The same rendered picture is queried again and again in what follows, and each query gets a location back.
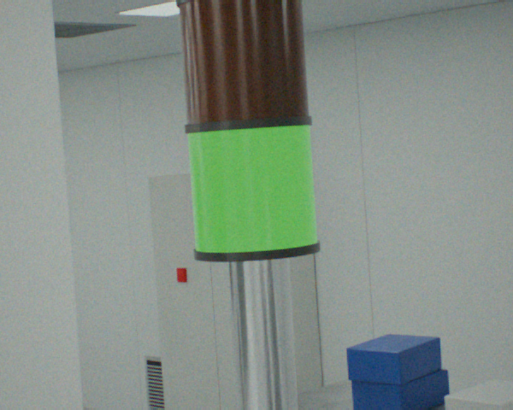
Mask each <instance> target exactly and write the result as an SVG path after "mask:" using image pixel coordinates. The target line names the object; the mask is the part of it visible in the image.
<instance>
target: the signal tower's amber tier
mask: <svg viewBox="0 0 513 410"><path fill-rule="evenodd" d="M179 19H180V43H181V56H183V69H184V82H185V95H186V119H187V125H191V124H201V122H211V121H223V120H247V119H260V118H274V117H291V116H310V112H309V98H308V85H307V70H306V56H305V42H304V16H303V2H302V0H196V1H191V2H188V3H182V4H181V5H179Z"/></svg>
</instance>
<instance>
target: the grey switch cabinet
mask: <svg viewBox="0 0 513 410"><path fill-rule="evenodd" d="M148 180H149V192H150V216H151V228H152V240H153V253H154V265H155V277H156V301H157V313H158V326H159V338H160V350H161V363H162V387H163V400H164V410H237V408H236V394H235V381H234V369H233V343H232V331H231V317H230V304H229V292H228V278H227V263H226V262H210V261H196V260H194V255H193V250H194V249H195V248H196V245H195V232H194V219H193V207H192V182H191V174H190V173H187V174H176V175H167V176H156V177H149V178H148ZM289 265H290V279H291V293H292V318H293V332H294V345H295V359H296V373H297V387H298V393H303V392H305V391H308V390H313V389H316V388H319V387H322V373H321V360H320V345H319V332H318V318H317V305H316V291H315V264H314V254H312V255H304V256H298V257H292V258H289Z"/></svg>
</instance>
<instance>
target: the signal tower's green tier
mask: <svg viewBox="0 0 513 410"><path fill-rule="evenodd" d="M188 145H189V157H190V170H191V182H192V207H193V219H194V232H195V245H196V251H200V252H207V253H238V252H255V251H268V250H277V249H286V248H292V247H298V246H304V245H309V244H312V243H316V242H317V234H316V220H315V193H314V180H313V167H312V152H311V138H310V126H287V127H271V128H257V129H244V130H231V131H218V132H197V133H188Z"/></svg>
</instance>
